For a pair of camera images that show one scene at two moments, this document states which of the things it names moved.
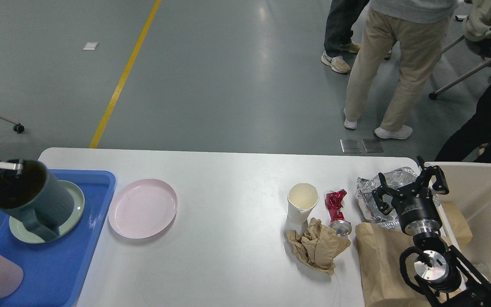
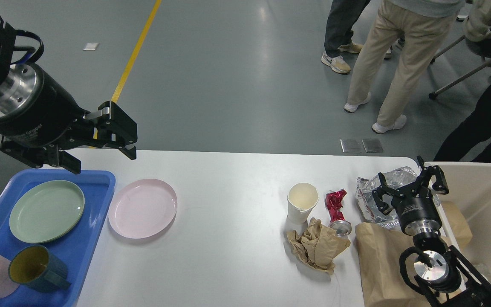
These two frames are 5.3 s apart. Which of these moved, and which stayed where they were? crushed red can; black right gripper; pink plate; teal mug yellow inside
Moved: teal mug yellow inside
Stayed: black right gripper; crushed red can; pink plate
